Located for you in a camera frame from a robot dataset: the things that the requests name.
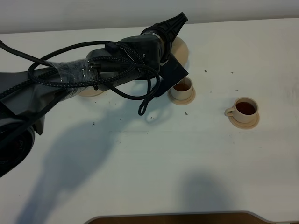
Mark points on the beige teapot saucer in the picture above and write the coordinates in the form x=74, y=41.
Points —
x=90, y=92

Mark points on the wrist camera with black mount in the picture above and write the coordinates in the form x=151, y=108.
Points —
x=171, y=73

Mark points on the beige right teacup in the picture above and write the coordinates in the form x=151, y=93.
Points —
x=244, y=110

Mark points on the beige teacup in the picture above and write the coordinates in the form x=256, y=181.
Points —
x=182, y=90
x=244, y=110

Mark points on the beige right saucer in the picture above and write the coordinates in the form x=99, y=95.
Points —
x=249, y=125

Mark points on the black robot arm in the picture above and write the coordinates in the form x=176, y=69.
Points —
x=139, y=67

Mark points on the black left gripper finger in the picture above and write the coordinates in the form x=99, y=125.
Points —
x=170, y=28

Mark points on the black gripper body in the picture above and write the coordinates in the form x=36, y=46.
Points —
x=151, y=45

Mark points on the beige middle teacup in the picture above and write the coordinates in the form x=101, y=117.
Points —
x=182, y=90

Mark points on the beige middle saucer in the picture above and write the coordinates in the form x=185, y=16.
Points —
x=182, y=100

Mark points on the beige teapot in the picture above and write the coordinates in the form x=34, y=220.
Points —
x=180, y=51

